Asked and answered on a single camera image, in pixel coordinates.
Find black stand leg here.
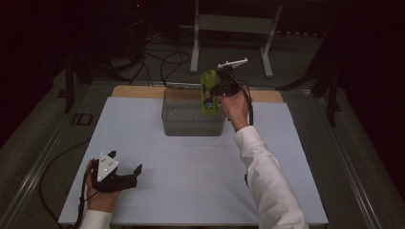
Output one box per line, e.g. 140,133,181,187
276,63,342,128
56,53,94,115

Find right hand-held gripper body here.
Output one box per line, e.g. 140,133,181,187
216,57,248,98

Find left hand-held gripper black cable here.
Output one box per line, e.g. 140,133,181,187
38,138,96,229

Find green snack packet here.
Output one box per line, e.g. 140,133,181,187
200,70,221,116

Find white table sheet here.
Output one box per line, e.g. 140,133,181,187
57,95,330,227

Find black floor cables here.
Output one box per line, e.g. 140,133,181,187
127,30,192,88

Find person's right hand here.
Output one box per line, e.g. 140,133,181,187
219,90,252,133

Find hand-held gripper black cable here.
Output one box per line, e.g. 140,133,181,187
38,138,96,229
228,71,255,126

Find person's left hand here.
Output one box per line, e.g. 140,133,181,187
85,160,120,214

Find white metal stand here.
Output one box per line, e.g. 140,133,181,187
189,0,284,79

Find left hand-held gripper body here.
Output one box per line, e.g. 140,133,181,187
90,152,139,194

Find black rectangular floor bracket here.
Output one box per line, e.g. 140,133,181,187
71,113,95,127

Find right hand-held gripper black cable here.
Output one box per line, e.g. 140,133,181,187
228,71,255,126

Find aluminium floor rail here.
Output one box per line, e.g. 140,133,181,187
0,79,94,229
313,92,383,229

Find transparent grey plastic box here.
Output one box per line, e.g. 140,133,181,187
160,87,227,137

